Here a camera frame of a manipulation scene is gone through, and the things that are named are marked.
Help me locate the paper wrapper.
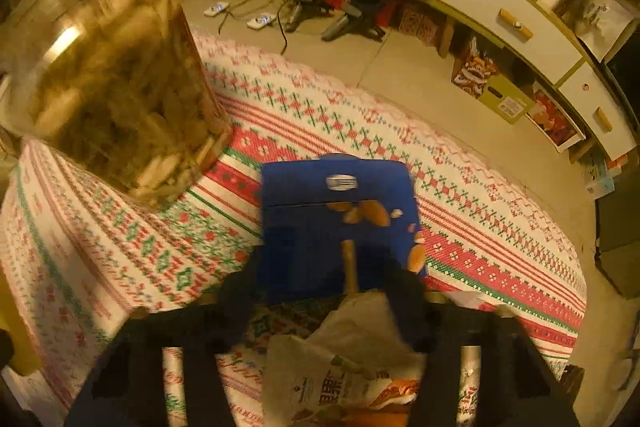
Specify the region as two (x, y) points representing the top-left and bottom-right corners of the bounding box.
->
(262, 292), (428, 427)

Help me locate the patterned striped tablecloth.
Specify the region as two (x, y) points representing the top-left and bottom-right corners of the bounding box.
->
(0, 29), (588, 427)

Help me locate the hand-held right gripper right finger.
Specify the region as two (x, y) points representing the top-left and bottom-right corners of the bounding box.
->
(380, 257), (581, 427)

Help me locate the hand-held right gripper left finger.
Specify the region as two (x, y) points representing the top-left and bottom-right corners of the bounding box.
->
(65, 247), (271, 427)

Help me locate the yellow cardboard box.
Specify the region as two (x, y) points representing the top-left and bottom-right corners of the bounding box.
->
(452, 52), (536, 125)

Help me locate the red framed picture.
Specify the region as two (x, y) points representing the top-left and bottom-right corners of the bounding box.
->
(527, 82), (586, 152)

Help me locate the white cabinet drawer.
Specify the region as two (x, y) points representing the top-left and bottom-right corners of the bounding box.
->
(435, 0), (583, 82)
(557, 67), (636, 158)

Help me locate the white patterned cloth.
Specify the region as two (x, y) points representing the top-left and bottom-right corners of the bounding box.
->
(582, 0), (640, 58)

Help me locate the glass jar with snack sticks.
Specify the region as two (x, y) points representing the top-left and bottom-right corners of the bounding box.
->
(0, 0), (233, 212)

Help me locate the blue snack box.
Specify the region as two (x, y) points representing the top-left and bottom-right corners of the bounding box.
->
(260, 154), (430, 305)

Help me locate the wooden tv cabinet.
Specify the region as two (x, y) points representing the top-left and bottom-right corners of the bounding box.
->
(140, 0), (640, 162)

